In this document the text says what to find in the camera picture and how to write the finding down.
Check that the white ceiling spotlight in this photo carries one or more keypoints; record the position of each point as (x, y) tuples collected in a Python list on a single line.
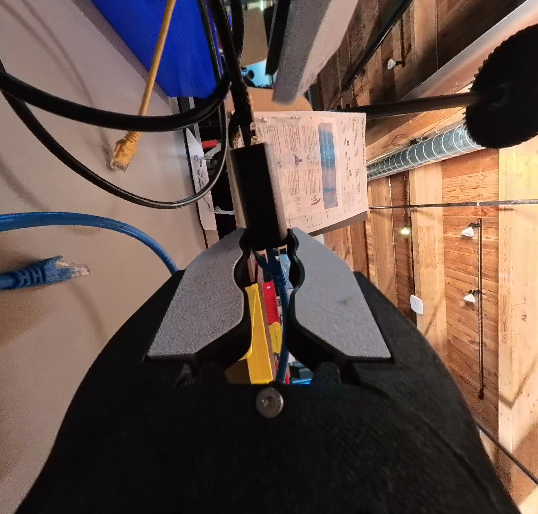
[(468, 231), (469, 298)]

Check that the grey flat panel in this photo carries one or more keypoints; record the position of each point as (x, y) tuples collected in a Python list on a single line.
[(319, 31)]

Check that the silver ventilation duct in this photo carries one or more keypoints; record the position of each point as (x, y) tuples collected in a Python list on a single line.
[(420, 153)]

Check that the black disc on pole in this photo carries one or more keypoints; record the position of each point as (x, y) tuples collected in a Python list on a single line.
[(504, 90)]

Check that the black network splitter box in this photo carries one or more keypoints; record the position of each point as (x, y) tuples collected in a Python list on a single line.
[(260, 195)]

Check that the white ceiling access point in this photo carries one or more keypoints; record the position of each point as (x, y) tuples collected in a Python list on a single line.
[(416, 304)]

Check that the yellow plastic bin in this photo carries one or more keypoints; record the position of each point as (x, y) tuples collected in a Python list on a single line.
[(258, 346)]

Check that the red plastic bin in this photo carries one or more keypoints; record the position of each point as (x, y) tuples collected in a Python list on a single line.
[(271, 308)]

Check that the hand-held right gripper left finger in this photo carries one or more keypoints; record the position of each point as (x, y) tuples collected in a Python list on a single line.
[(197, 304)]

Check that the instruction sheet document stand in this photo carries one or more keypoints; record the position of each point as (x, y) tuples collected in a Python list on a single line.
[(319, 165)]

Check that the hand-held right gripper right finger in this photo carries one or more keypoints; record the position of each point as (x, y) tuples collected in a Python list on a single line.
[(336, 308)]

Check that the blue plastic bin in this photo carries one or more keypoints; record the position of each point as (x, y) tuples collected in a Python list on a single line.
[(126, 18)]

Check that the grey desk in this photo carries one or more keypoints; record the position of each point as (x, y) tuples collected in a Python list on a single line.
[(63, 354)]

